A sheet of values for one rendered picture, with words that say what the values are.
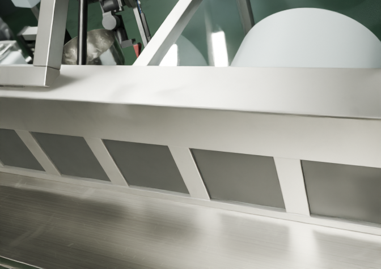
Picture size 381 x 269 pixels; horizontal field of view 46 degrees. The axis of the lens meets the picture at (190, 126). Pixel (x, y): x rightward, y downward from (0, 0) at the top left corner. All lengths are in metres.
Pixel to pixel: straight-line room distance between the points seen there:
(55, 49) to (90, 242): 0.31
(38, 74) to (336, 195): 0.46
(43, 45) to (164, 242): 0.35
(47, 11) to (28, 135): 0.21
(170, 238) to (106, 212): 0.14
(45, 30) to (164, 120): 0.25
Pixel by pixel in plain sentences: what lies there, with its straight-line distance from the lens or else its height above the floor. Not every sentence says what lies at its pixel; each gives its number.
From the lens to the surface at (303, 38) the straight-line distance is 0.73.
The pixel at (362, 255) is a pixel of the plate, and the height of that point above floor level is 1.44.
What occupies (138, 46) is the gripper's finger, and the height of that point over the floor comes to 1.11.
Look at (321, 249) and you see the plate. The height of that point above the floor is 1.44.
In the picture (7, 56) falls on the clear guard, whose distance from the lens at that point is 0.79.
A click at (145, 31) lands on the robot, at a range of 2.95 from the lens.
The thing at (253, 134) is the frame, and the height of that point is 1.62.
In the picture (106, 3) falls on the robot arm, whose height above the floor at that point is 1.28.
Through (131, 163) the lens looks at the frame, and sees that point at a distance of 0.71.
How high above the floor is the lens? 1.99
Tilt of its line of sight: 41 degrees down
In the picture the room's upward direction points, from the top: 21 degrees counter-clockwise
